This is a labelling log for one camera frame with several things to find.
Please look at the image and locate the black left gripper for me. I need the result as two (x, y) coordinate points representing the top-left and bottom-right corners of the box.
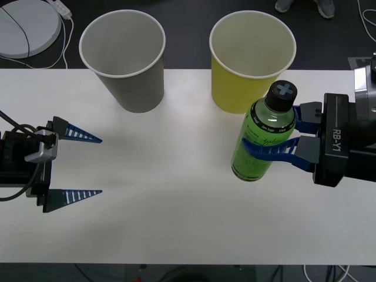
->
(0, 116), (103, 214)

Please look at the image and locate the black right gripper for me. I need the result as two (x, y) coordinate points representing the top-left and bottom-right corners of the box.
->
(241, 93), (358, 187)

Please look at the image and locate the green-label bottle with black cap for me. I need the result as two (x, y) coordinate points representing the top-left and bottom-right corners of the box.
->
(231, 79), (298, 182)

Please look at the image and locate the yellow-green plastic bin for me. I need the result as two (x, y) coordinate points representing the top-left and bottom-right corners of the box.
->
(209, 9), (297, 115)

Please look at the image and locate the grey plastic bin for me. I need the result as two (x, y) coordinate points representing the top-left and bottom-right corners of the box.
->
(78, 9), (166, 113)

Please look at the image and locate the person's grey shoe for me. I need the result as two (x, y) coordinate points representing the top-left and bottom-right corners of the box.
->
(314, 0), (336, 19)
(275, 0), (294, 12)

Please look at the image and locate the round white disc base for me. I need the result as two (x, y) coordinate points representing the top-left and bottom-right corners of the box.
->
(0, 0), (62, 59)

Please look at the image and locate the white power strip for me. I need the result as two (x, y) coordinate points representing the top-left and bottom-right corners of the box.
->
(48, 0), (73, 19)

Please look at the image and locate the white power cable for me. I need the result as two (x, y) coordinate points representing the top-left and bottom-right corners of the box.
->
(0, 16), (74, 70)

